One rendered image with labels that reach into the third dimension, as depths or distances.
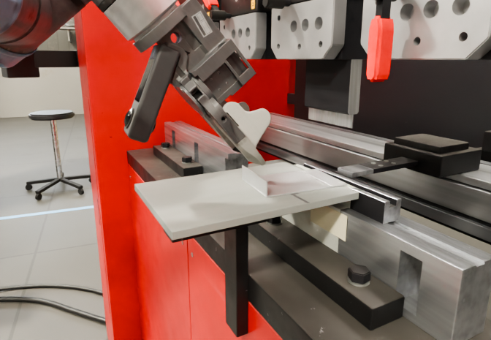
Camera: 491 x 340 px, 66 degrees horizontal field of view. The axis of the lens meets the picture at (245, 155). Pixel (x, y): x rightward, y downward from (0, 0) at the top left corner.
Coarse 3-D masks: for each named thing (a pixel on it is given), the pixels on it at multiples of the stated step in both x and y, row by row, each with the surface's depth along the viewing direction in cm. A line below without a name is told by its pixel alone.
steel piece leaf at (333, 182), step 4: (304, 172) 60; (308, 172) 60; (312, 172) 60; (316, 172) 60; (320, 172) 60; (316, 176) 58; (320, 176) 58; (324, 176) 58; (328, 176) 58; (320, 180) 56; (324, 180) 56; (328, 180) 56; (332, 180) 56; (336, 180) 56; (328, 184) 55; (332, 184) 54; (336, 184) 54; (340, 184) 54; (344, 184) 54
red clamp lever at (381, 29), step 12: (384, 0) 38; (396, 0) 38; (384, 12) 38; (372, 24) 38; (384, 24) 38; (372, 36) 39; (384, 36) 38; (372, 48) 39; (384, 48) 38; (372, 60) 39; (384, 60) 39; (372, 72) 39; (384, 72) 39
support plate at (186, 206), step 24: (240, 168) 63; (264, 168) 63; (288, 168) 63; (144, 192) 52; (168, 192) 52; (192, 192) 52; (216, 192) 52; (240, 192) 52; (312, 192) 52; (336, 192) 52; (168, 216) 44; (192, 216) 44; (216, 216) 44; (240, 216) 44; (264, 216) 45
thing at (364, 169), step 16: (400, 144) 70; (416, 144) 67; (432, 144) 65; (448, 144) 65; (464, 144) 66; (384, 160) 66; (400, 160) 66; (416, 160) 66; (432, 160) 63; (448, 160) 63; (464, 160) 65; (352, 176) 59
